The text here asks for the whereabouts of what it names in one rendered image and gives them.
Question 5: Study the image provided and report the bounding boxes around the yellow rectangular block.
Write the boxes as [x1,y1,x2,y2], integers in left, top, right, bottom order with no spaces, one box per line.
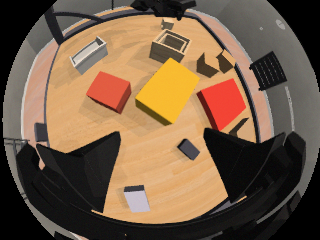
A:
[135,58,200,126]

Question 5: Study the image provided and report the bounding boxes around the black metal gantry frame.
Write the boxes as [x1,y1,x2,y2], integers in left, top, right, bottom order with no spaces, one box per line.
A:
[44,5,104,46]

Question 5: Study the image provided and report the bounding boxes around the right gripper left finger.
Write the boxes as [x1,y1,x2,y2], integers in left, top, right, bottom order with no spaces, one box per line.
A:
[36,131,121,213]

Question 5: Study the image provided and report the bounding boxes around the white open box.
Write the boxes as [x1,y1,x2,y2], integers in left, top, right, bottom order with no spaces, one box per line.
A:
[69,36,108,75]

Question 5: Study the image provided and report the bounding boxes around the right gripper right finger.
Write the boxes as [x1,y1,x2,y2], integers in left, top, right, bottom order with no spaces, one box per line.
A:
[203,127,286,204]

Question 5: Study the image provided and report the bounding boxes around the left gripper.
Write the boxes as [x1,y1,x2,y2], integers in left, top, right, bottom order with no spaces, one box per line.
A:
[152,0,196,21]

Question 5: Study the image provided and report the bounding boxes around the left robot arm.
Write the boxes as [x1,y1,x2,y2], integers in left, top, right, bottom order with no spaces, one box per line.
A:
[130,0,163,12]

